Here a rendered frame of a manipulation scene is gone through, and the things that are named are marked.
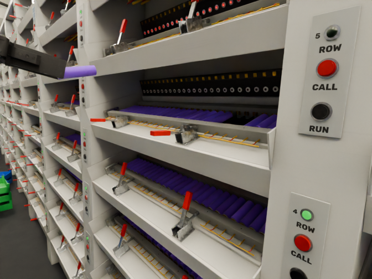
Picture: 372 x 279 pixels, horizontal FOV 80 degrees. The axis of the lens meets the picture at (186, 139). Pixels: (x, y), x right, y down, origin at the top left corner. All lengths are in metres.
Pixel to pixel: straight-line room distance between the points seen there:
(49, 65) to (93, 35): 0.40
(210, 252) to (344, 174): 0.27
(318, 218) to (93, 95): 0.68
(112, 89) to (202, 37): 0.48
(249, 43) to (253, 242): 0.32
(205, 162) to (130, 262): 0.45
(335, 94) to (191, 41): 0.23
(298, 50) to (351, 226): 0.19
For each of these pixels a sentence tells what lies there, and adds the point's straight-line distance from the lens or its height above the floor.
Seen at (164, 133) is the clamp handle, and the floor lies 0.96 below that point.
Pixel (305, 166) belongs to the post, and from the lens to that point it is 0.28.
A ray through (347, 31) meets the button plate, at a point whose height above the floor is 1.08.
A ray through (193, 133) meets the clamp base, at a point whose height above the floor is 0.95.
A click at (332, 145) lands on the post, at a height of 0.97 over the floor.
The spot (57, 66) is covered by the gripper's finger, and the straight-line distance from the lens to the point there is 0.42.
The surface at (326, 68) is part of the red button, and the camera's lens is 0.27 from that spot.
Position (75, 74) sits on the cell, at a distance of 0.44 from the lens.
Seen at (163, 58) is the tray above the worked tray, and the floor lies 1.09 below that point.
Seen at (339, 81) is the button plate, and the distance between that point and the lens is 0.27.
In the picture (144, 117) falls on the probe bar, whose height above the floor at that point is 0.97.
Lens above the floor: 1.01
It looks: 9 degrees down
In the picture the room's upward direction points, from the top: 2 degrees clockwise
